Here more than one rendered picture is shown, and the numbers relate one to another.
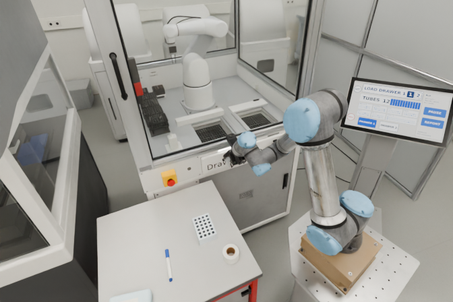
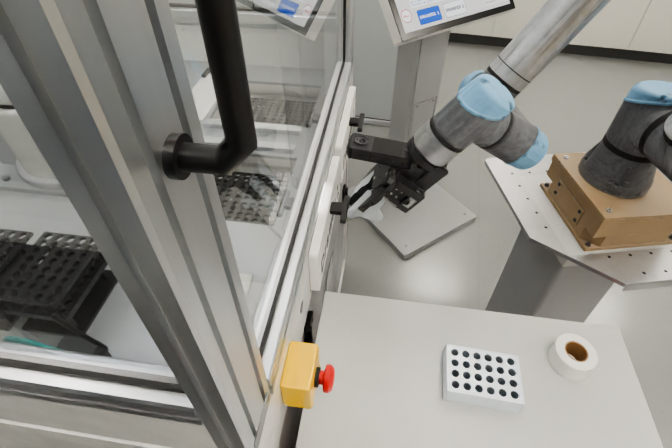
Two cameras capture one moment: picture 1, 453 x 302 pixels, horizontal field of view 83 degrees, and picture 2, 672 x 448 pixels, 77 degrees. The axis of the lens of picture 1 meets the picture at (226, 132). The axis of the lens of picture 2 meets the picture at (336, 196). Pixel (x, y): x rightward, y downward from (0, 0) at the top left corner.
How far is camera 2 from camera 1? 0.99 m
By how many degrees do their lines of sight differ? 46
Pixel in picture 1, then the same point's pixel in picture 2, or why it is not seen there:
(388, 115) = not seen: outside the picture
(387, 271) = not seen: hidden behind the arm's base
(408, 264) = not seen: hidden behind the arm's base
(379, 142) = (431, 48)
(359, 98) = not seen: outside the picture
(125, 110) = (193, 248)
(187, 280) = not seen: outside the picture
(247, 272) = (612, 351)
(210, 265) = (581, 415)
